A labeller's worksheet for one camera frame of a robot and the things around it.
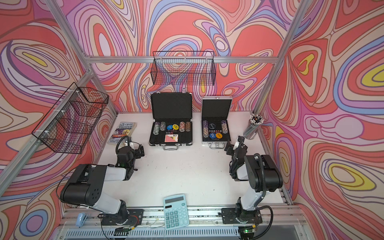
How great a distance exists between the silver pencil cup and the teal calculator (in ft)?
1.94

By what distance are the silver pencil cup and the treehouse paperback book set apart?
2.70 feet

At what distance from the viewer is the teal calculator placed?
0.72 metres
